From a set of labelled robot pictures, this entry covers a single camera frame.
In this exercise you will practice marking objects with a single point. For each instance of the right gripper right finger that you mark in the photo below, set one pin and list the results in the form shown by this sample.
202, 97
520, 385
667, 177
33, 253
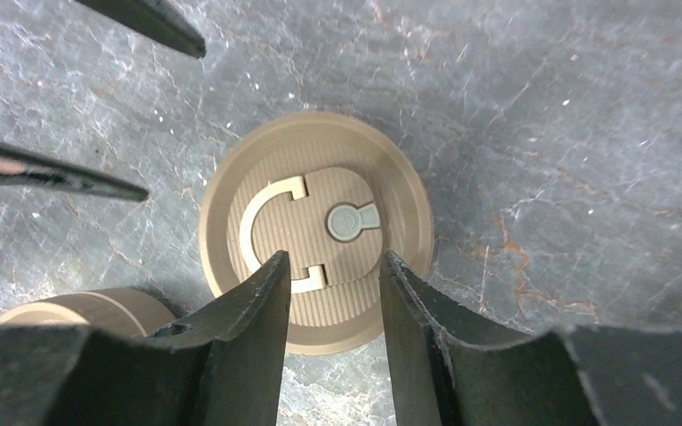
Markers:
451, 366

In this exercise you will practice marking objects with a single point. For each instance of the brown lid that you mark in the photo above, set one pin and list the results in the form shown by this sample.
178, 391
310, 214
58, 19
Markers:
42, 313
336, 194

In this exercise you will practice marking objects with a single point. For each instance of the near brown bowl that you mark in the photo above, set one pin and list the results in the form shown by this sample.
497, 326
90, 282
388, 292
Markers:
124, 311

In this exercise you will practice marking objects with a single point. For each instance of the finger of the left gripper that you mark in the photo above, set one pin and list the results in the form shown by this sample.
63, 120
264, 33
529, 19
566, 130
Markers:
157, 20
22, 167

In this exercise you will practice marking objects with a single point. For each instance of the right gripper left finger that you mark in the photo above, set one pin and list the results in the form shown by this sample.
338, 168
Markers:
221, 365

